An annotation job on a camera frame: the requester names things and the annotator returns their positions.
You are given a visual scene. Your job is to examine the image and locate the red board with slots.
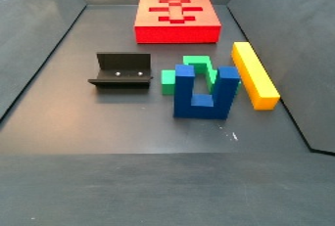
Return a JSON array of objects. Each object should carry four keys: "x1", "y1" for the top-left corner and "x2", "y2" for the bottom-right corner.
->
[{"x1": 134, "y1": 0, "x2": 221, "y2": 44}]

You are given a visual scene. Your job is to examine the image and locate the blue U-shaped block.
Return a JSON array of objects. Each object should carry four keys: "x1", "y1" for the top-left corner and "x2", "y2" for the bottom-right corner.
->
[{"x1": 174, "y1": 65, "x2": 240, "y2": 119}]

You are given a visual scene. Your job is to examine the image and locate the green zigzag block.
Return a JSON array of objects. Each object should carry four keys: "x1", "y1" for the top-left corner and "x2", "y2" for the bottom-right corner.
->
[{"x1": 159, "y1": 55, "x2": 243, "y2": 96}]

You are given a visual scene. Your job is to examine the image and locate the yellow long bar block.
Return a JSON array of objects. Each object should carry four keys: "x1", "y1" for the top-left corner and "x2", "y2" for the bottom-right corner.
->
[{"x1": 232, "y1": 42, "x2": 280, "y2": 111}]

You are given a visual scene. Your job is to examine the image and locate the black angled bracket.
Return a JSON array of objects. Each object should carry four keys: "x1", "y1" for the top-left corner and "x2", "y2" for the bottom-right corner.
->
[{"x1": 87, "y1": 52, "x2": 151, "y2": 88}]

